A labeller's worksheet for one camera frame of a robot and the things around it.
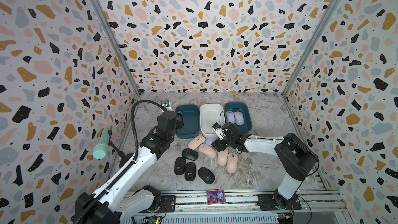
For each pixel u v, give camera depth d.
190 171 0.82
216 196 0.75
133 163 0.46
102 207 0.38
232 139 0.73
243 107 1.08
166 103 0.65
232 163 0.85
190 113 1.07
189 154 0.88
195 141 0.93
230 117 1.04
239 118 1.03
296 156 0.49
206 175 0.80
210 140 0.93
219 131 0.81
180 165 0.84
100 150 0.52
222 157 0.87
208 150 0.89
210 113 1.09
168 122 0.54
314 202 0.76
